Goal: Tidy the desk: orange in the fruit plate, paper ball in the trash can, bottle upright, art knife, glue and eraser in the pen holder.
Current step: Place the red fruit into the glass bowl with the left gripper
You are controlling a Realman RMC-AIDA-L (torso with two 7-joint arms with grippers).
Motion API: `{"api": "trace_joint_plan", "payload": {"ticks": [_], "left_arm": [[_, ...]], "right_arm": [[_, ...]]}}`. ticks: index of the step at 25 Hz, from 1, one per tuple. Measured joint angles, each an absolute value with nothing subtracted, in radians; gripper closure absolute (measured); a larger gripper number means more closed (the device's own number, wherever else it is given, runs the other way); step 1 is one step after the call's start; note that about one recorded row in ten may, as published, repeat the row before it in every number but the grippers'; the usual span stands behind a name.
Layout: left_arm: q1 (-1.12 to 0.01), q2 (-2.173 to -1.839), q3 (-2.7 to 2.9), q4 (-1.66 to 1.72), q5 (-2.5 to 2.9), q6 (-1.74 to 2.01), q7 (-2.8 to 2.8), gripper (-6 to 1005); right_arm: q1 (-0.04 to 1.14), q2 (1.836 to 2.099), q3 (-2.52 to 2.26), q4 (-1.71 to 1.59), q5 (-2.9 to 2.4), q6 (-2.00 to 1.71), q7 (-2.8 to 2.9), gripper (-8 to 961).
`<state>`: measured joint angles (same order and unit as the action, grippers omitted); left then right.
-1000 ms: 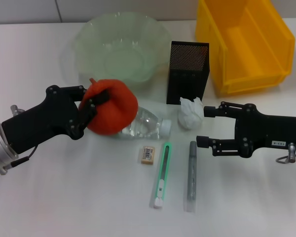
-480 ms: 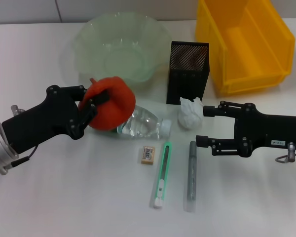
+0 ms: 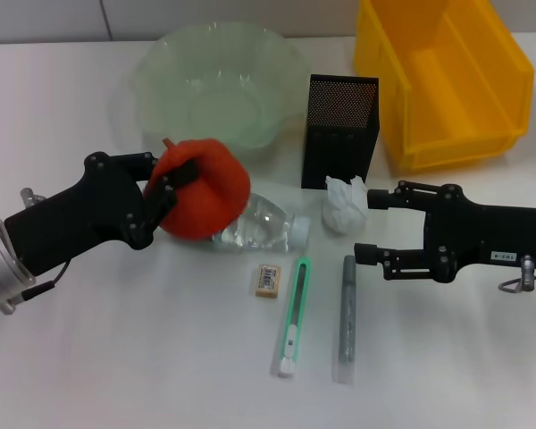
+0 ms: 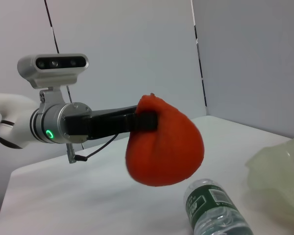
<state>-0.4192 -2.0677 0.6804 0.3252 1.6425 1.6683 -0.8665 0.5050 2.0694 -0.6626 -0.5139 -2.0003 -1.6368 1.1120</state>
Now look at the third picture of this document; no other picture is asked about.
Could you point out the green wavy glass fruit bowl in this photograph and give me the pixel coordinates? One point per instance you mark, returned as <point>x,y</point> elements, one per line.
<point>232,98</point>

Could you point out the black mesh pen holder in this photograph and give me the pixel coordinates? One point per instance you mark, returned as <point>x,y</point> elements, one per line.
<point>339,147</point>

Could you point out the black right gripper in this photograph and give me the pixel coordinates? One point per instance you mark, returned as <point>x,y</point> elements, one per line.
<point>496,237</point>

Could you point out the green utility knife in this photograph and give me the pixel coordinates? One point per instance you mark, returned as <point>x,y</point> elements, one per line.
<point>295,304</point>

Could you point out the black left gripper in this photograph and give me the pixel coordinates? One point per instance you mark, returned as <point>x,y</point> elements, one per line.
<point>94,210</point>

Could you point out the clear green-label water bottle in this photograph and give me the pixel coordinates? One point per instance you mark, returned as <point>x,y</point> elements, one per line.
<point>268,223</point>

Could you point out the beige eraser with barcode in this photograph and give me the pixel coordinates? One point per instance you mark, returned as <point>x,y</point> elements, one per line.
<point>267,280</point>

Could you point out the grey marker pen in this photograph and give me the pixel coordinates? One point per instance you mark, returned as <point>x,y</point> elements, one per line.
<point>348,313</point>

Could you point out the orange knitted toy fruit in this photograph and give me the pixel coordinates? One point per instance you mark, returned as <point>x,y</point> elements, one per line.
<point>214,196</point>

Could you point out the white paper ball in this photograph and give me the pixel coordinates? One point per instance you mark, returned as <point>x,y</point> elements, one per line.
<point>344,205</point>

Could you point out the yellow plastic storage bin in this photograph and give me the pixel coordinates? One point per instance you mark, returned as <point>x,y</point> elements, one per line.
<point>455,89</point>

